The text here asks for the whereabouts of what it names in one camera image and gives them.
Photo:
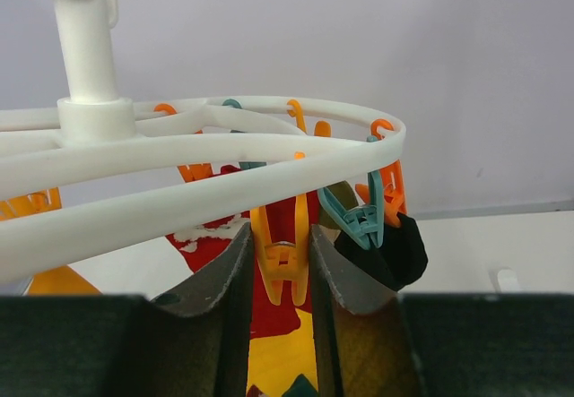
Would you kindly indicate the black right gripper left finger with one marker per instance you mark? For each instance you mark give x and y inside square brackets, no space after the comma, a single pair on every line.
[201,341]

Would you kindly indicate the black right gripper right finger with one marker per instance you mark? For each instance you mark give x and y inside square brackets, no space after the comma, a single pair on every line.
[361,343]

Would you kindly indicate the black sock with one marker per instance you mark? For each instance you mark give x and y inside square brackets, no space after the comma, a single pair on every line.
[400,261]

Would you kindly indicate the yellow orange clothes clip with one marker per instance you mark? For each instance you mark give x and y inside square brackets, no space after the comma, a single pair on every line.
[283,261]

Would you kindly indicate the white round clip hanger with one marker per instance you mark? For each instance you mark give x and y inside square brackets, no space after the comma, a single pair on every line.
[94,133]

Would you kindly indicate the teal clothes clip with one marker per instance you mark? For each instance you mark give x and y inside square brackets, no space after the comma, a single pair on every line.
[363,224]

